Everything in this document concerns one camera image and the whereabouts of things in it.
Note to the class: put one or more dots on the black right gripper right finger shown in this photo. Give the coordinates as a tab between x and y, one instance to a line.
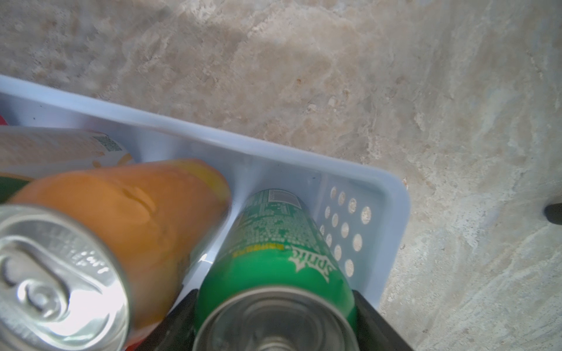
373	332

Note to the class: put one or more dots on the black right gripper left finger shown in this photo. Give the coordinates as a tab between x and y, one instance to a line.
176	332

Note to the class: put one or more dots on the green Sprite can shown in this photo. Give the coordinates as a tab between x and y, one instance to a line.
275	285

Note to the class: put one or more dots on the orange yellow soda can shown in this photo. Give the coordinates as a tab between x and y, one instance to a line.
94	260

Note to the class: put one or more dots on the white green beer can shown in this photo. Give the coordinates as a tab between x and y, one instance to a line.
29	153

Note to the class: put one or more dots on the black perforated music stand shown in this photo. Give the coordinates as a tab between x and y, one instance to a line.
553	213

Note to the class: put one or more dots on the light blue plastic basket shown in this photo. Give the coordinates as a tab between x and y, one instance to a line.
362	211

